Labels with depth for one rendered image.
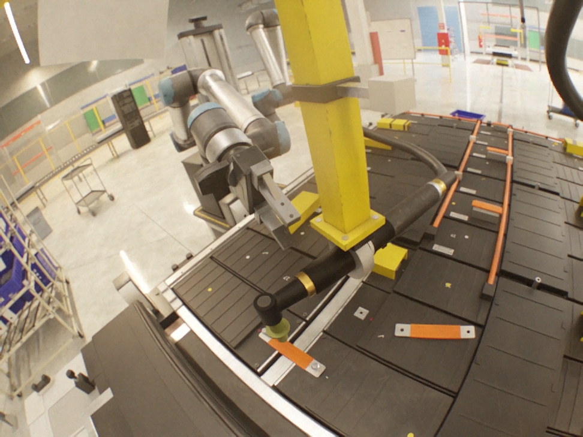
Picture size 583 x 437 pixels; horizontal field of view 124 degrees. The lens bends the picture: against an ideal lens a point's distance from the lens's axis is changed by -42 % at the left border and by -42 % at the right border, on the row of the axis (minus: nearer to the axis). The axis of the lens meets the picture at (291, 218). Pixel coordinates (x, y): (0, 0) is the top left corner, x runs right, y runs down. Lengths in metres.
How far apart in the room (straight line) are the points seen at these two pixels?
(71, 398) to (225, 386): 0.67
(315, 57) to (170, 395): 0.49
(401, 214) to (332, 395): 0.33
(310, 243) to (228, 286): 0.23
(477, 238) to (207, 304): 0.67
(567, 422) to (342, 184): 0.55
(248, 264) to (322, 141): 0.45
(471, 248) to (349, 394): 0.43
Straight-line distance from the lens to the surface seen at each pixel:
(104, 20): 0.47
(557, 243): 0.80
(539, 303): 0.63
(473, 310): 0.57
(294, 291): 0.39
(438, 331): 0.52
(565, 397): 0.58
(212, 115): 0.57
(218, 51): 2.04
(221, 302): 0.64
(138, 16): 0.42
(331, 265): 0.40
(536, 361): 0.56
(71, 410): 1.06
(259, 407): 0.51
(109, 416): 0.69
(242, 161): 0.44
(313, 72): 0.29
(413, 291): 0.57
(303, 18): 0.29
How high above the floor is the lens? 1.46
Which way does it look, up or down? 35 degrees down
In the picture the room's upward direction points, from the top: 15 degrees counter-clockwise
